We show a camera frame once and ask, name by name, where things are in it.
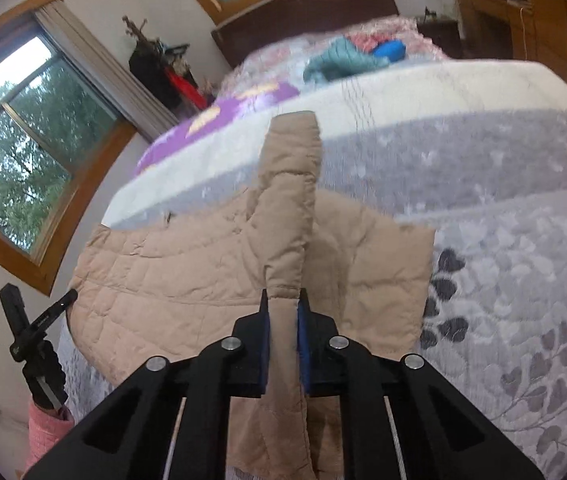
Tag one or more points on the beige quilted coat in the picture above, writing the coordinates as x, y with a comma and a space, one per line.
163, 280

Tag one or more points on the long beige curtain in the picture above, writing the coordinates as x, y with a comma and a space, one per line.
103, 70

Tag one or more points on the large wooden-framed window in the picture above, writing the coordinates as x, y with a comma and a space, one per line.
38, 135

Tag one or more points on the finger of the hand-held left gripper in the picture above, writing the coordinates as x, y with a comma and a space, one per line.
53, 312
15, 320

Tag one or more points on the grey leaf-print quilted bedspread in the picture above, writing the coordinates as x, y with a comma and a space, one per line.
513, 285

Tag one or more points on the wooden desk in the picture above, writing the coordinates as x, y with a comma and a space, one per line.
488, 25

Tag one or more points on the blue cushion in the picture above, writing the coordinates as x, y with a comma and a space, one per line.
391, 50

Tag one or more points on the pink floral bedding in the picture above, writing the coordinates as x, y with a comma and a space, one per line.
283, 65

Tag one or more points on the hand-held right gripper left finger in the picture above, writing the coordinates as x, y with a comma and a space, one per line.
263, 360

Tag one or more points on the dark wooden nightstand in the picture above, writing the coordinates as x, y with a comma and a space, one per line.
438, 35

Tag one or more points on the dark wooden headboard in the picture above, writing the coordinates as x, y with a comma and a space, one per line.
303, 15

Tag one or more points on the purple floral blanket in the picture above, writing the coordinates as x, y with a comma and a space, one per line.
228, 110

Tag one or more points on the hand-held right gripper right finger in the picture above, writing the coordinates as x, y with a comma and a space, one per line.
303, 355

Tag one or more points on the black hanging garment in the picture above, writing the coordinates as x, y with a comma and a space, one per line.
151, 75

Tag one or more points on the red hanging garment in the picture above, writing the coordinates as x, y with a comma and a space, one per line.
186, 90

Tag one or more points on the teal quilted garment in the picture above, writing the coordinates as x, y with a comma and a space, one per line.
338, 60

